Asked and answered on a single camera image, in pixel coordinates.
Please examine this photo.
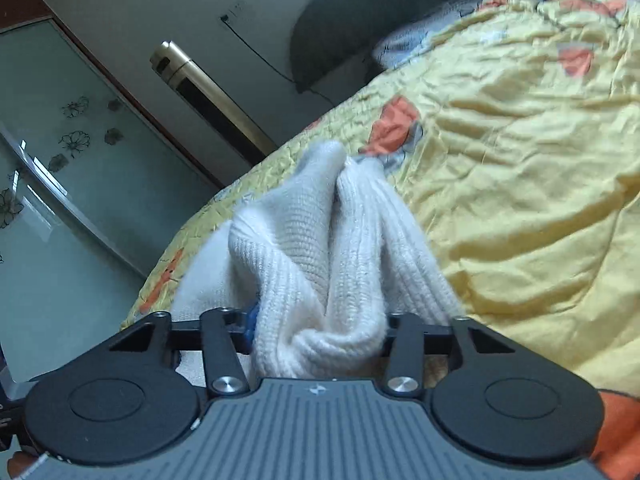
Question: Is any white knit sweater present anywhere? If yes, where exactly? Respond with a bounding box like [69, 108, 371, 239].
[171, 141, 461, 378]

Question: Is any person's left hand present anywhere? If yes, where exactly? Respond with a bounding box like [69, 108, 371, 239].
[6, 452, 38, 479]

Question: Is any frosted glass wardrobe door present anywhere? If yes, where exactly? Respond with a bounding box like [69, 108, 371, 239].
[1, 21, 215, 382]

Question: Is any yellow patterned bed quilt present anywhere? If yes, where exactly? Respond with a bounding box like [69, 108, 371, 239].
[128, 0, 639, 479]

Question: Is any gold standing air conditioner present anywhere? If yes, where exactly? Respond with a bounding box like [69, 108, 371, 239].
[150, 41, 278, 166]

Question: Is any dark padded headboard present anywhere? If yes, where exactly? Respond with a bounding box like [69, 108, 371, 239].
[288, 0, 447, 93]

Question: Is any black wall cable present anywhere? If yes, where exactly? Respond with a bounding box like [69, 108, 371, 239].
[219, 13, 336, 108]

